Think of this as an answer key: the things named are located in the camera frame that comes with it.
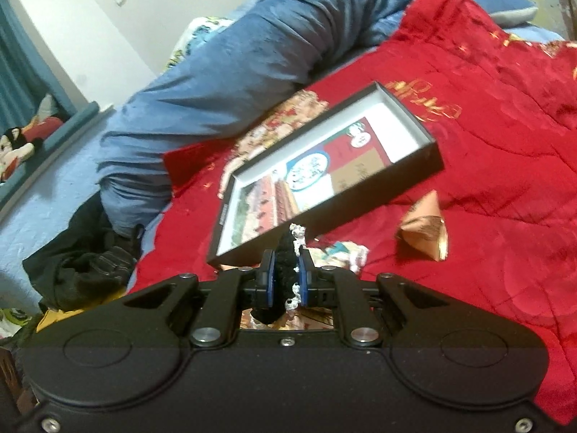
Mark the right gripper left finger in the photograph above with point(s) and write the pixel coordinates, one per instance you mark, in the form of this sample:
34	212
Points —
259	285

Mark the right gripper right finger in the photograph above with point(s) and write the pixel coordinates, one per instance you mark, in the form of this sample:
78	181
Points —
316	284

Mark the brown triangular snack packet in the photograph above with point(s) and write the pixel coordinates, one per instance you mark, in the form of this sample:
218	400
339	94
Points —
424	229

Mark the colourful booklet in box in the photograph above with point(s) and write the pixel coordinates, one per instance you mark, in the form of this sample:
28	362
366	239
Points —
296	184

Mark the black shallow box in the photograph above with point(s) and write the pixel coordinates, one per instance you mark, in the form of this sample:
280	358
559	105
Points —
414	153

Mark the black clothing pile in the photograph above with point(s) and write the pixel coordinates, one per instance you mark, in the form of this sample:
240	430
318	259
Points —
86	263

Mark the red embroidered quilt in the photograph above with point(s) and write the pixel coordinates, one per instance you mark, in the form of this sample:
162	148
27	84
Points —
503	112

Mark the yellow cloth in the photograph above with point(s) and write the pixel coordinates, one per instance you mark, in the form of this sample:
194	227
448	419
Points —
54	316

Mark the blue plush blanket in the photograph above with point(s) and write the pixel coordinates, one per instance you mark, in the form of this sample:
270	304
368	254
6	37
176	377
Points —
225	84

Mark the cartoon print pillow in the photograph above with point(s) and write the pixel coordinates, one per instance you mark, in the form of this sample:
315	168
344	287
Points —
197	33

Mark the plush toy on sill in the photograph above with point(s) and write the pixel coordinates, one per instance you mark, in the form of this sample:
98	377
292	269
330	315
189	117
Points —
19	144

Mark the teal curtain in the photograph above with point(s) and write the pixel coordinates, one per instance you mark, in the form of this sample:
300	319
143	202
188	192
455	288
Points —
25	77

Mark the dark metal stool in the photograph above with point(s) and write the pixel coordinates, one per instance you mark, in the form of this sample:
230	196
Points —
570	4

